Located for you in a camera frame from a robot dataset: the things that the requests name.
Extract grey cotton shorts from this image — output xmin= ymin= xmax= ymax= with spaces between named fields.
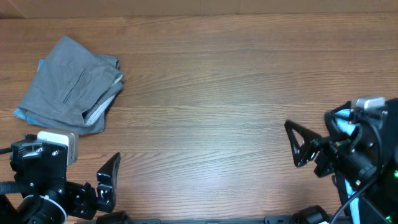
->
xmin=25 ymin=36 xmax=124 ymax=135

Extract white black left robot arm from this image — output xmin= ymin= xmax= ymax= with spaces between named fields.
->
xmin=1 ymin=139 xmax=121 ymax=223

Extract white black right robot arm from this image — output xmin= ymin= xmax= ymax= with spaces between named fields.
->
xmin=284 ymin=97 xmax=397 ymax=223

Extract light blue garment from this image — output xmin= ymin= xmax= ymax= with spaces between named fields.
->
xmin=335 ymin=109 xmax=356 ymax=135

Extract black garment pile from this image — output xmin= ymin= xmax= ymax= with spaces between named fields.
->
xmin=324 ymin=101 xmax=351 ymax=136

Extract folded blue denim shorts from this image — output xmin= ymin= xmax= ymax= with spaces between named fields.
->
xmin=12 ymin=58 xmax=47 ymax=128

